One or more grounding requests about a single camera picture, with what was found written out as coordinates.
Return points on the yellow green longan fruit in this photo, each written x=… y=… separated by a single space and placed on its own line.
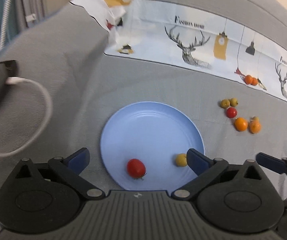
x=225 y=103

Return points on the bare orange kumquat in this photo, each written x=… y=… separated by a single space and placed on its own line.
x=241 y=124

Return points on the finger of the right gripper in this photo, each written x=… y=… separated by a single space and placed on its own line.
x=274 y=164

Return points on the mandarin orange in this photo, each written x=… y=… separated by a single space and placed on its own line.
x=254 y=81
x=248 y=79

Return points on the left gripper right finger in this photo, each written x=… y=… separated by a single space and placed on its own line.
x=233 y=198

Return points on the grey sofa cover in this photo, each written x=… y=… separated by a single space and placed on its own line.
x=65 y=54

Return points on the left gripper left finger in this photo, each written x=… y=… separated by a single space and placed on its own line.
x=46 y=196

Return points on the small tan longan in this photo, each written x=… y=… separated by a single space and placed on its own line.
x=255 y=118

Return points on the blue plastic plate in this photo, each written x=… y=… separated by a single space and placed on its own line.
x=154 y=133

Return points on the red cherry tomato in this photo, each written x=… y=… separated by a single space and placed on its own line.
x=231 y=112
x=136 y=169

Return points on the plastic orange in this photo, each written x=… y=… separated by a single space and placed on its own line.
x=255 y=126

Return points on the deer print white cloth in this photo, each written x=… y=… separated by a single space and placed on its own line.
x=225 y=38

